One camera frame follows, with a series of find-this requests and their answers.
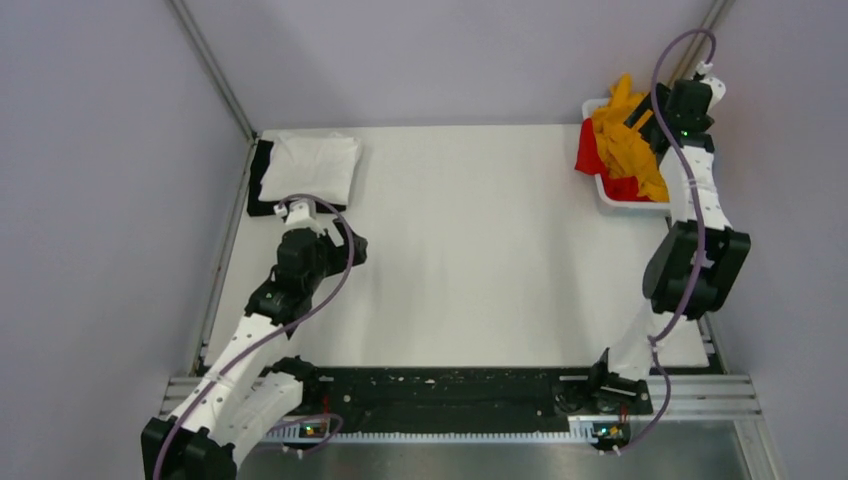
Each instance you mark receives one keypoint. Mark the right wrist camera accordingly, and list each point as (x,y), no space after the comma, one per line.
(703,74)

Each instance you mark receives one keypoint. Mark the folded black t shirt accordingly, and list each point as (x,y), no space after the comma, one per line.
(259,164)

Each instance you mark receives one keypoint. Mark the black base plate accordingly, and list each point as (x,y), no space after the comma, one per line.
(473,400)

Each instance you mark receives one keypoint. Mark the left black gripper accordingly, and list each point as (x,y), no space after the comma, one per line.
(339,252)

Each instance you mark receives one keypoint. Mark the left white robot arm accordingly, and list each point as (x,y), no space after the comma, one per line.
(231,409)

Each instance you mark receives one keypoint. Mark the white plastic basket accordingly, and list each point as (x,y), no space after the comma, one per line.
(607,205)

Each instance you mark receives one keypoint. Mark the aluminium frame rail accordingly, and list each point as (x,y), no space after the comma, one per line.
(693,399)

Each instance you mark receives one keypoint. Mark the folded white t shirt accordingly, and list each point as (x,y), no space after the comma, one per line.
(323,166)

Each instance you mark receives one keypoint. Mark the yellow t shirt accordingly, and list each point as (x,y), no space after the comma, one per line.
(629,169)

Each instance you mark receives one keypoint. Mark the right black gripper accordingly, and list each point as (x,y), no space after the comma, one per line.
(646,105)

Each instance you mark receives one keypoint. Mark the red t shirt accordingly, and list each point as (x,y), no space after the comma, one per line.
(589,162)

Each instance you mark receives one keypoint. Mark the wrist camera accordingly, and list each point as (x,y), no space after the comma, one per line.
(703,74)
(298,214)

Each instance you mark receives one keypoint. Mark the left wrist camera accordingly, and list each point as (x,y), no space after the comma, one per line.
(298,214)

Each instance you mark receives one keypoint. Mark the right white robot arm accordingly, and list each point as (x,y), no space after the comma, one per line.
(700,257)

